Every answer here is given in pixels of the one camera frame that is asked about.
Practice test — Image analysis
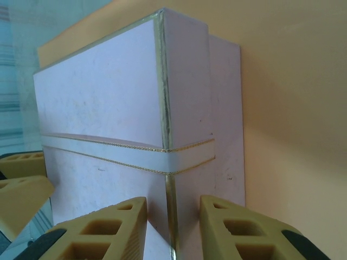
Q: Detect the white gift box gold trim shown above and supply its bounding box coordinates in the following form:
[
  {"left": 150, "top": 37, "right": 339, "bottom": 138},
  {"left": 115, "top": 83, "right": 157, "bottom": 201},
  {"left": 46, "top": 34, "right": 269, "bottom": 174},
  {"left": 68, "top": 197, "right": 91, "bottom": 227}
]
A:
[{"left": 32, "top": 8, "right": 246, "bottom": 260}]

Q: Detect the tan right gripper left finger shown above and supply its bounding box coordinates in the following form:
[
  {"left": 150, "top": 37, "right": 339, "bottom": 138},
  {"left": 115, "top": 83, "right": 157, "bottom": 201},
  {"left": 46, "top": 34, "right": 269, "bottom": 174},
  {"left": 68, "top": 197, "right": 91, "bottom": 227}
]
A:
[{"left": 27, "top": 196, "right": 149, "bottom": 260}]

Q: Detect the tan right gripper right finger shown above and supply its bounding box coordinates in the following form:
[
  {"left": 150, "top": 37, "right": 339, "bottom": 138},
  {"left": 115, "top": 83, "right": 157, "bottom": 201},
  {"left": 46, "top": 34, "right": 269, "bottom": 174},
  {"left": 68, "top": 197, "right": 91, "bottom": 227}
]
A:
[{"left": 199, "top": 194, "right": 333, "bottom": 260}]

